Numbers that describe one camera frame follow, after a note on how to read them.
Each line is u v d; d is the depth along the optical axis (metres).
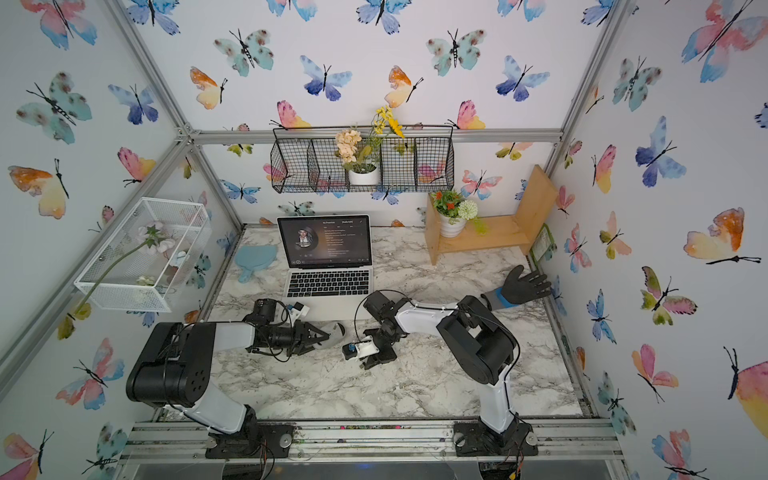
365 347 0.78
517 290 1.01
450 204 0.96
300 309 0.88
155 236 0.73
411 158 0.98
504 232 1.07
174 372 0.46
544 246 1.10
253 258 1.12
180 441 0.76
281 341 0.79
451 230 1.05
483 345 0.50
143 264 0.73
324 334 0.86
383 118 0.81
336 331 0.89
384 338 0.78
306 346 0.84
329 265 1.08
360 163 0.89
